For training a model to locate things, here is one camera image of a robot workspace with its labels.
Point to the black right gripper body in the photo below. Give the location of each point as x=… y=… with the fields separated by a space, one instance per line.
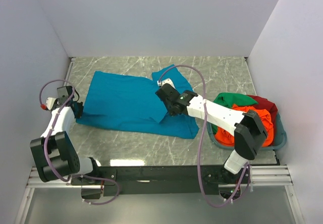
x=170 y=111

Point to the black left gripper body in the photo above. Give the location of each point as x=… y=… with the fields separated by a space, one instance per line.
x=78 y=113

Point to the blue t-shirt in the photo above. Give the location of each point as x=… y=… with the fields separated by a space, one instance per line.
x=129 y=103

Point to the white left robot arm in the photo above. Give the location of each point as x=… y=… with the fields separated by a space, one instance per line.
x=53 y=152

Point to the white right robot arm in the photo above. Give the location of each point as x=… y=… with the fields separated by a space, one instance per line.
x=247 y=128

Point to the green t-shirt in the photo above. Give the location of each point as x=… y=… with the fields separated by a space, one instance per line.
x=227 y=100

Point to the orange t-shirt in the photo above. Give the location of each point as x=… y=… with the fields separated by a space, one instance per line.
x=226 y=139

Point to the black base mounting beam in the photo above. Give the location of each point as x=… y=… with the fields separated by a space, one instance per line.
x=175 y=179

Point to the red t-shirt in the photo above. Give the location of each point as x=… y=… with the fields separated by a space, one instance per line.
x=263 y=103

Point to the translucent blue plastic basket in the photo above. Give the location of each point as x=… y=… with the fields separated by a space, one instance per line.
x=280 y=136

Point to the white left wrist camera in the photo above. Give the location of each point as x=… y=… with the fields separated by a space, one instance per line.
x=50 y=104

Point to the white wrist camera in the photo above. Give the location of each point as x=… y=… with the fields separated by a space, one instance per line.
x=50 y=104
x=165 y=81

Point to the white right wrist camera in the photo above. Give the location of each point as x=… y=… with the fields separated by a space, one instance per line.
x=165 y=81

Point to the aluminium rail frame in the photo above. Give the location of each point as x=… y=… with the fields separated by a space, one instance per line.
x=263 y=194

